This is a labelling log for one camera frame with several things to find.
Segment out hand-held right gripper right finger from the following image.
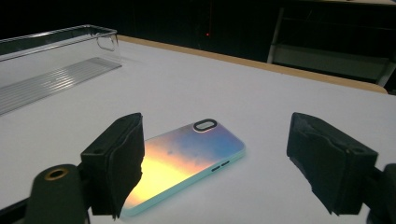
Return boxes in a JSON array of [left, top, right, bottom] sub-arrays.
[[286, 112, 379, 217]]

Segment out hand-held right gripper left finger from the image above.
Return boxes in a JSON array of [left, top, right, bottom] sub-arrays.
[[79, 112, 146, 219]]

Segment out iridescent phone case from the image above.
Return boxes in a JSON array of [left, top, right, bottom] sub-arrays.
[[120, 118, 247, 217]]

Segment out clear plastic storage tray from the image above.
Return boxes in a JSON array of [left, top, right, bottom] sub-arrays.
[[0, 24, 123, 117]]

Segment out white metal stand frame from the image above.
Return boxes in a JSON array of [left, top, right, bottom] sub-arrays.
[[266, 6, 396, 88]]

